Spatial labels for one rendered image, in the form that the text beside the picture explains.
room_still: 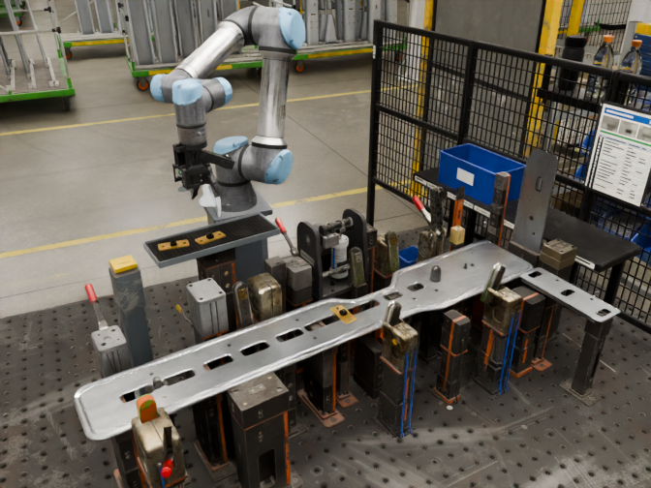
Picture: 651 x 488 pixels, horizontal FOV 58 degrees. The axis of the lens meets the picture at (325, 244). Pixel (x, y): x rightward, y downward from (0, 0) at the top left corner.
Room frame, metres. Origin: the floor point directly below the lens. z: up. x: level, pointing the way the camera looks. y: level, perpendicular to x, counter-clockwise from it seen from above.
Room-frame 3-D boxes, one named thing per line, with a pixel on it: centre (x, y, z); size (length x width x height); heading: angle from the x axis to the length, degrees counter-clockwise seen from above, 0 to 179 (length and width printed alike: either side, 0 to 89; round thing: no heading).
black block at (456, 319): (1.35, -0.37, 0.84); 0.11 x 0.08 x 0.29; 33
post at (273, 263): (1.48, 0.15, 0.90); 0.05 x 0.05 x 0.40; 33
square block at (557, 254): (1.64, -0.74, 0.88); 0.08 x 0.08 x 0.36; 33
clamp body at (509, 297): (1.40, -0.50, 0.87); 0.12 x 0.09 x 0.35; 33
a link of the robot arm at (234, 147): (1.87, 0.31, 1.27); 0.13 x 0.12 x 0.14; 65
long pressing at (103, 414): (1.33, -0.04, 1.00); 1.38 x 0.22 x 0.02; 123
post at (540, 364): (1.51, -0.68, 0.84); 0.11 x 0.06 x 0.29; 33
